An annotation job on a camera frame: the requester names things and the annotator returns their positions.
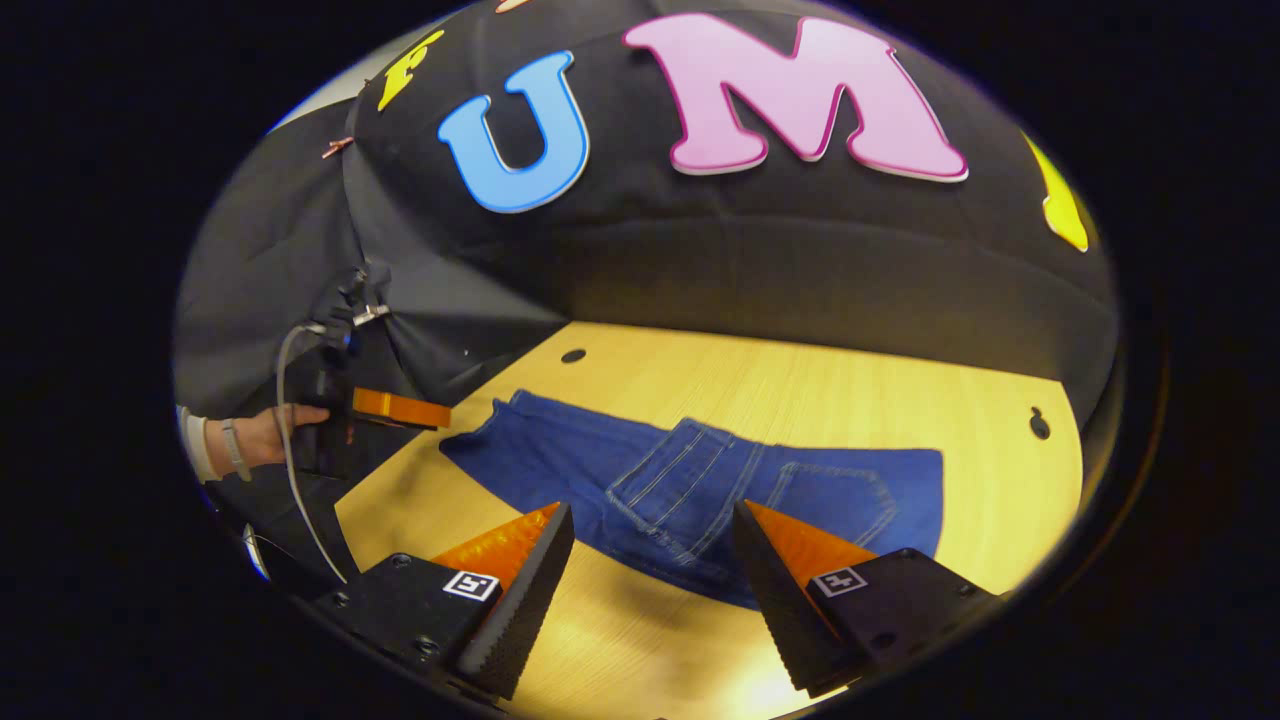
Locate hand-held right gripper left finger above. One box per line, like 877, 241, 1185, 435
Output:
312, 500, 577, 701

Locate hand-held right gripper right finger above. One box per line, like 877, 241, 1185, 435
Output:
732, 498, 1001, 699

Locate blue denim jeans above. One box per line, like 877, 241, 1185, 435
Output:
438, 388, 946, 611

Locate grey wristband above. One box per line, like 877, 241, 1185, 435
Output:
220, 418, 252, 483

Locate black backdrop cloth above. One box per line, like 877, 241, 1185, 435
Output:
175, 0, 1119, 481

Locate left gripper grey cable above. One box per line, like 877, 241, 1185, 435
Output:
274, 320, 349, 584

